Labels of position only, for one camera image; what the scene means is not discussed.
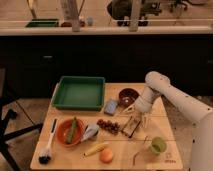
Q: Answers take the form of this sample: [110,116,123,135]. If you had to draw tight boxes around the orange plastic bowl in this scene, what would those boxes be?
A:
[56,119,85,147]

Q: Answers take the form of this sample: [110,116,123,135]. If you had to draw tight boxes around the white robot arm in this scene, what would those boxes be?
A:
[131,71,213,171]

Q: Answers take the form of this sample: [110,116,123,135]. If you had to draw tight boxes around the green cucumber toy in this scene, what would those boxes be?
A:
[66,117,77,144]

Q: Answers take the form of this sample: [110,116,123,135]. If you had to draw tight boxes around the green bin in background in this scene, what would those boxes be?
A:
[25,19,59,28]

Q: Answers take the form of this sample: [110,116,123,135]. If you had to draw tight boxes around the black chair base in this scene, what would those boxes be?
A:
[0,68,43,171]

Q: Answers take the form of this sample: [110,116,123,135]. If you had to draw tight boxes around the green plastic tray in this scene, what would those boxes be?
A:
[52,76,105,111]

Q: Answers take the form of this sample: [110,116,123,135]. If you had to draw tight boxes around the bunch of purple grapes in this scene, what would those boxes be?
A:
[97,119,120,135]

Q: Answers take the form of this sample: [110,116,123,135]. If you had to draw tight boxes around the green plastic cup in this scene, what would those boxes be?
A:
[149,137,167,155]

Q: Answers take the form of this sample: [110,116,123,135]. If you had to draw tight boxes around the clear gripper finger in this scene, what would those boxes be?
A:
[141,113,150,129]
[119,104,135,115]

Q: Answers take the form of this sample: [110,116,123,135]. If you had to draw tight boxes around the dark machine in background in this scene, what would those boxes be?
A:
[107,0,162,27]

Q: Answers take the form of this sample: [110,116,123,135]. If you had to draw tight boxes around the dark brown bowl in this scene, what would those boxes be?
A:
[119,88,139,107]

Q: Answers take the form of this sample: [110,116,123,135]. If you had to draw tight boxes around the orange fruit toy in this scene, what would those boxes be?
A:
[99,148,114,163]

